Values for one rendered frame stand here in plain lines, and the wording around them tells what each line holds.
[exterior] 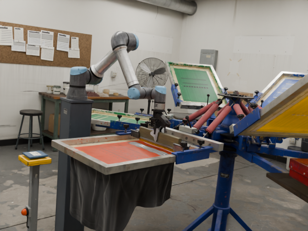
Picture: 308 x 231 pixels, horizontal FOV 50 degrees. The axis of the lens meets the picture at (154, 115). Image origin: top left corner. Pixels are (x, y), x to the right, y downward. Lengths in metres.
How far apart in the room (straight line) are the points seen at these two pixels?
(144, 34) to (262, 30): 2.31
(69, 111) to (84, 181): 0.60
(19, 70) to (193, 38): 3.76
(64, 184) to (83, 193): 0.55
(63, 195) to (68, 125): 0.53
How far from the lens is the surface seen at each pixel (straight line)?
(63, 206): 2.63
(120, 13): 6.67
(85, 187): 2.00
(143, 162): 1.76
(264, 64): 6.46
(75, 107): 2.40
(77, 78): 2.41
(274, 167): 2.26
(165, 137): 2.14
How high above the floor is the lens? 1.49
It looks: 9 degrees down
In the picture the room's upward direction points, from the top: 5 degrees clockwise
